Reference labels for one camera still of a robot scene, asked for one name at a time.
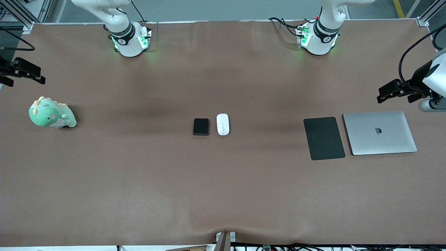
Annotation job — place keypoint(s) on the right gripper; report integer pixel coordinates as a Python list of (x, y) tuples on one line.
[(6, 68)]

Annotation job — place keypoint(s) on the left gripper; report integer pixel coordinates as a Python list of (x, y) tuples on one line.
[(419, 77)]

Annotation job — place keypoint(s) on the white computer mouse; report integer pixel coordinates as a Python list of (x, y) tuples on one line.
[(223, 124)]

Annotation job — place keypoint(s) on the black phone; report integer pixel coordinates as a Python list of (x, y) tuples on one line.
[(201, 127)]

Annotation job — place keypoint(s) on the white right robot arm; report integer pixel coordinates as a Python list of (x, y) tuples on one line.
[(127, 45)]

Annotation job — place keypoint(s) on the black mouse pad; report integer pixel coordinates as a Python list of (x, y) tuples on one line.
[(324, 139)]

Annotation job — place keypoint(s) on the green dinosaur plush toy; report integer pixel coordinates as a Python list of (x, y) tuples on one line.
[(45, 115)]

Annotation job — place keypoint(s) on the silver laptop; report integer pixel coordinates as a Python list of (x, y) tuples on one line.
[(369, 139)]

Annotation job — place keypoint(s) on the brown table cover mat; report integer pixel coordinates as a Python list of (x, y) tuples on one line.
[(223, 191)]

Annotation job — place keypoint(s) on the aluminium frame post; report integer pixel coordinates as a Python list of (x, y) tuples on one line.
[(422, 21), (28, 27)]

